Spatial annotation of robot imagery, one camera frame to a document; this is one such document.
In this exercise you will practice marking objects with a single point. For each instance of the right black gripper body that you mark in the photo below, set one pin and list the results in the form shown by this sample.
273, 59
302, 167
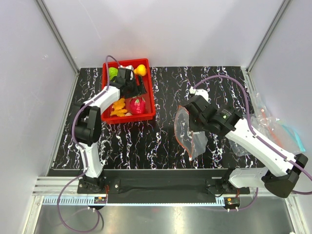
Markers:
196, 124

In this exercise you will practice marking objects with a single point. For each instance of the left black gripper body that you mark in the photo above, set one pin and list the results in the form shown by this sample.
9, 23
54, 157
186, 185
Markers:
132, 89

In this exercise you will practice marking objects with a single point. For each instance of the pink dragon fruit toy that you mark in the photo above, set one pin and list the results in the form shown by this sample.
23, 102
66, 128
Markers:
137, 105

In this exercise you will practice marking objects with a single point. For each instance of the clear bag orange zipper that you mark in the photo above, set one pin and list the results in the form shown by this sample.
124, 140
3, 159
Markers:
187, 134

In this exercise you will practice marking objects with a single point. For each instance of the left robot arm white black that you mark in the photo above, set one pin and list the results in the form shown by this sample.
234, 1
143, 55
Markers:
86, 127

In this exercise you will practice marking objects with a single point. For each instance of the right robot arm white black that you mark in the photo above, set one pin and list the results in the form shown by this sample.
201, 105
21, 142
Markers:
282, 167

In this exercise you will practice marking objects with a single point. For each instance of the spare zip bags pile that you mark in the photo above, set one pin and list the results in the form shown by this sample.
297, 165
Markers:
274, 129

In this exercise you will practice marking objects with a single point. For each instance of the red plastic tray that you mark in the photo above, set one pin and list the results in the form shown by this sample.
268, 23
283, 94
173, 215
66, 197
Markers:
149, 105

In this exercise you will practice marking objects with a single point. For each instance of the green bumpy fruit toy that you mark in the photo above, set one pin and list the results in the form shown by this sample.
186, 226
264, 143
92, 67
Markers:
113, 72

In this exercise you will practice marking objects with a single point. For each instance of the yellow pear toy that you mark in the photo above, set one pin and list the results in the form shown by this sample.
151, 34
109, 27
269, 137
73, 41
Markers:
141, 70

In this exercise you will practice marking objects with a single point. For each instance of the orange ginger root toy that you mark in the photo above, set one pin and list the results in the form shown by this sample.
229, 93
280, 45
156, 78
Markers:
119, 109

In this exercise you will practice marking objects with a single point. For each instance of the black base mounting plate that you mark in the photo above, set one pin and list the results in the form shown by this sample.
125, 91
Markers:
168, 183

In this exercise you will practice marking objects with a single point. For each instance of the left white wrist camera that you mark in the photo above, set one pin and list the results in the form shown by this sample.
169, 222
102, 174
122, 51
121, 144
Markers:
127, 70

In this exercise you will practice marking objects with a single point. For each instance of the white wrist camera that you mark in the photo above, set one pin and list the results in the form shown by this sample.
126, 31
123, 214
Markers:
199, 92
127, 70

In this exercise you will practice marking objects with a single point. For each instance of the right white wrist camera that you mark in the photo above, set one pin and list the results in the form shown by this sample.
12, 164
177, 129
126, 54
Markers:
199, 92

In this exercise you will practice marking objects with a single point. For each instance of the right aluminium frame post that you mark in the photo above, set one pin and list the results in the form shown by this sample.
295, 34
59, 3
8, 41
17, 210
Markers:
268, 34

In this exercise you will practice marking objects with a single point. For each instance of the aluminium frame post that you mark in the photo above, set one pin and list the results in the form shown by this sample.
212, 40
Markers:
57, 35
268, 34

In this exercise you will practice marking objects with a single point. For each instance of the left aluminium frame post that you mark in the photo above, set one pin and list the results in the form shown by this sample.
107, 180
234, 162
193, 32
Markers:
57, 35

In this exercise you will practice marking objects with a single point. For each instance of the white slotted cable duct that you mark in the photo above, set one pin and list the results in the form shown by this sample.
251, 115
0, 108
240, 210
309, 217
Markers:
132, 201

